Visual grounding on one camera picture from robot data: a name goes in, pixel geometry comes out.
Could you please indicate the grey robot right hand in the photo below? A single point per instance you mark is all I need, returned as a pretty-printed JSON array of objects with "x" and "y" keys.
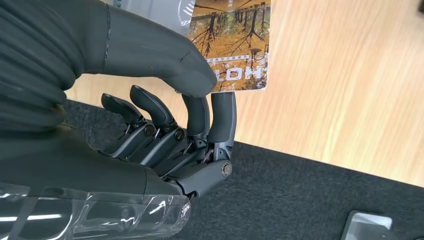
[{"x": 66, "y": 165}]

